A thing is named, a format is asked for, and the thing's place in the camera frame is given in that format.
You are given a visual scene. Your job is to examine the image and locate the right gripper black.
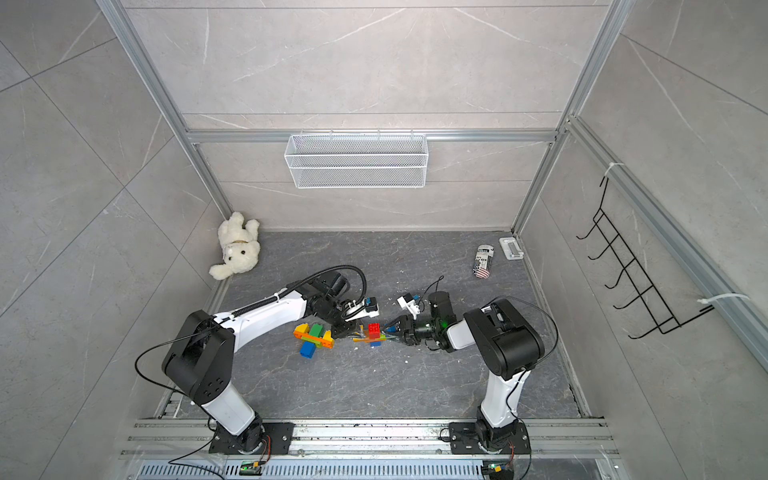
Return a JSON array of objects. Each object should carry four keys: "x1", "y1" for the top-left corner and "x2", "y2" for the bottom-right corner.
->
[{"x1": 384, "y1": 317, "x2": 442, "y2": 346}]

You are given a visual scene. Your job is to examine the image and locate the red lego brick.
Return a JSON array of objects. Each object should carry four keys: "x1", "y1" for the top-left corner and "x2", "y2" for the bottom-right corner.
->
[{"x1": 368, "y1": 323, "x2": 381, "y2": 340}]

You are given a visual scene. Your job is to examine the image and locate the dark green lego brick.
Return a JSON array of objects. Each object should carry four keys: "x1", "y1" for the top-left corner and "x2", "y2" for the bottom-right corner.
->
[{"x1": 309, "y1": 324, "x2": 324, "y2": 338}]

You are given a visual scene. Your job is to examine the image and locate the orange 2x4 lego plate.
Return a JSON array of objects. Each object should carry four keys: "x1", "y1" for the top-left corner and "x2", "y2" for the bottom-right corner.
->
[{"x1": 307, "y1": 336, "x2": 324, "y2": 348}]

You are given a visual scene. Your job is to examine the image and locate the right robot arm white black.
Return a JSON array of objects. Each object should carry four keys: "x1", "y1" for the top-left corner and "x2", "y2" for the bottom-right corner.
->
[{"x1": 382, "y1": 291, "x2": 555, "y2": 454}]

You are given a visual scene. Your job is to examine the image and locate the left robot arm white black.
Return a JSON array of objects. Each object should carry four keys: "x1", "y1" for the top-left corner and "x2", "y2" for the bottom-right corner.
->
[{"x1": 160, "y1": 265, "x2": 378, "y2": 454}]

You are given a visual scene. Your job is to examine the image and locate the flag pattern can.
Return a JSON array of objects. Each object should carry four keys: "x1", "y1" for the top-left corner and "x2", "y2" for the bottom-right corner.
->
[{"x1": 472, "y1": 244, "x2": 495, "y2": 279}]

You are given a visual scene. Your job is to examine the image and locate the white teddy bear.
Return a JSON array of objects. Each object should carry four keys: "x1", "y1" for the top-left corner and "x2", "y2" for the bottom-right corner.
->
[{"x1": 209, "y1": 212, "x2": 261, "y2": 281}]

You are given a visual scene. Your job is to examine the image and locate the small white box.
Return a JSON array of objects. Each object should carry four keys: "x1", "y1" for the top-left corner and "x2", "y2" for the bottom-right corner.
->
[{"x1": 499, "y1": 236, "x2": 525, "y2": 261}]

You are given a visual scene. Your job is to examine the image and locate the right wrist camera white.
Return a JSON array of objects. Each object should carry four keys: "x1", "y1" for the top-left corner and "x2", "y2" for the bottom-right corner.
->
[{"x1": 397, "y1": 293, "x2": 421, "y2": 319}]

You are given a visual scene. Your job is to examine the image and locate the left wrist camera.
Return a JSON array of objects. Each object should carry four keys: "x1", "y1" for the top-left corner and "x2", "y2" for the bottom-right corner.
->
[{"x1": 348, "y1": 297, "x2": 379, "y2": 319}]

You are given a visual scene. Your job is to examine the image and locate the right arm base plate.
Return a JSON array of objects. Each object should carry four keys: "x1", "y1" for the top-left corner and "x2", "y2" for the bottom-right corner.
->
[{"x1": 448, "y1": 420, "x2": 531, "y2": 455}]

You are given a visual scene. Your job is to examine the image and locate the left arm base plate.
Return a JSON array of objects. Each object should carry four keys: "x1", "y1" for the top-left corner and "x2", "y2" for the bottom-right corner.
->
[{"x1": 209, "y1": 420, "x2": 295, "y2": 455}]

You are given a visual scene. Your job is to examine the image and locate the white wire mesh basket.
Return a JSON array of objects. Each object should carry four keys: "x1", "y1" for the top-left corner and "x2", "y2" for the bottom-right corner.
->
[{"x1": 284, "y1": 133, "x2": 429, "y2": 189}]

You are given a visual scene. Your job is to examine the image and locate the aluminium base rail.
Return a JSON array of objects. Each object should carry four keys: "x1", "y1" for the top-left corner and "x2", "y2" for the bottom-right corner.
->
[{"x1": 114, "y1": 419, "x2": 629, "y2": 479}]

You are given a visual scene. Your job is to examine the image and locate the black wire hook rack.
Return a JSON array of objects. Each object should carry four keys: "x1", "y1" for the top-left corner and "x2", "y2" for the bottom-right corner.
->
[{"x1": 576, "y1": 177, "x2": 715, "y2": 340}]

